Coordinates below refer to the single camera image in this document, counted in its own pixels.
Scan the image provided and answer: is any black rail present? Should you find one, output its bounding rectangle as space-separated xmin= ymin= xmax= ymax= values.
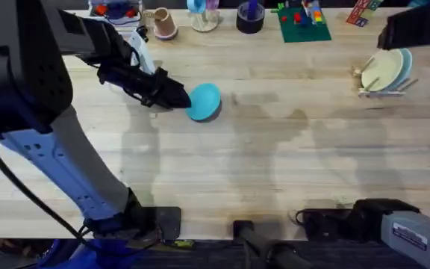
xmin=0 ymin=238 xmax=430 ymax=269

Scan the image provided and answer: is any blue cup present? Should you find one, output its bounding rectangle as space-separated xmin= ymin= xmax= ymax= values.
xmin=186 ymin=0 xmax=208 ymax=14

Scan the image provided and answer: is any black tape roll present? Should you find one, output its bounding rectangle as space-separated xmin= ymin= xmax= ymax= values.
xmin=235 ymin=0 xmax=266 ymax=35

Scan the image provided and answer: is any cup stand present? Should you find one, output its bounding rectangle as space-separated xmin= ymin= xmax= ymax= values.
xmin=190 ymin=0 xmax=222 ymax=33

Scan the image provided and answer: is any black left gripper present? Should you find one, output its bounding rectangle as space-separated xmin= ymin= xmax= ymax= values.
xmin=97 ymin=55 xmax=193 ymax=111

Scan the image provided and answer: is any black cable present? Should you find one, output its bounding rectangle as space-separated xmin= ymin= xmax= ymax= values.
xmin=0 ymin=130 xmax=93 ymax=244

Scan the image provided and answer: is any colourful card box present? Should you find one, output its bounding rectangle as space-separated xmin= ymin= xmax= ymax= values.
xmin=345 ymin=0 xmax=384 ymax=28

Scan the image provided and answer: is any black tube bar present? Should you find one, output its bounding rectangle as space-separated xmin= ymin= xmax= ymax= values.
xmin=232 ymin=220 xmax=313 ymax=269

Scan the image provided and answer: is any cream plate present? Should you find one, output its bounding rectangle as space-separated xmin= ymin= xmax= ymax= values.
xmin=361 ymin=49 xmax=405 ymax=93

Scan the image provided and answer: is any green board with toy blocks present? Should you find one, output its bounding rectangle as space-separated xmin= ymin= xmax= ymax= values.
xmin=269 ymin=0 xmax=332 ymax=44

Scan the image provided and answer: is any beige cup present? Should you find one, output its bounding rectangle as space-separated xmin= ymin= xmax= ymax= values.
xmin=143 ymin=7 xmax=179 ymax=41

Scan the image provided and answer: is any box with red parts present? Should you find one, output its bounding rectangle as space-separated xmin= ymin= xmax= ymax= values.
xmin=87 ymin=0 xmax=144 ymax=28

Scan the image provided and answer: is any small wooden peg rack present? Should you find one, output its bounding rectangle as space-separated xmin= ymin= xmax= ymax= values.
xmin=352 ymin=63 xmax=420 ymax=99

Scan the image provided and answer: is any light blue plate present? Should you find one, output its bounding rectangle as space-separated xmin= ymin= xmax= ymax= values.
xmin=385 ymin=47 xmax=414 ymax=91

